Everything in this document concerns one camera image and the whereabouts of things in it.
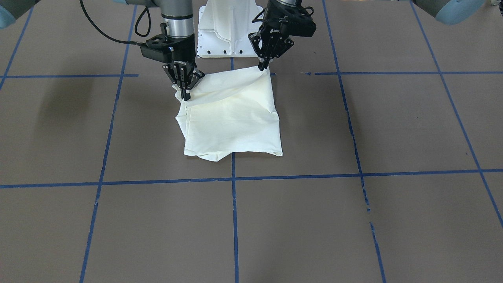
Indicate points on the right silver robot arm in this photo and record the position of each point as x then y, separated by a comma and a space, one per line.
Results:
178, 21

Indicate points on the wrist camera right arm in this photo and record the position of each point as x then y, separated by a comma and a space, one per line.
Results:
157, 48

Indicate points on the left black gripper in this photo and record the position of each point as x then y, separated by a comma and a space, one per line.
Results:
274, 33

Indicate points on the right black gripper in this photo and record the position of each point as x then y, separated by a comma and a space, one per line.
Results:
184, 52

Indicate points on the cream long-sleeve cat shirt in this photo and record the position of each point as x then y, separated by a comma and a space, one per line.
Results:
230, 112

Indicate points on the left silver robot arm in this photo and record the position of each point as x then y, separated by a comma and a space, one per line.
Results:
448, 12

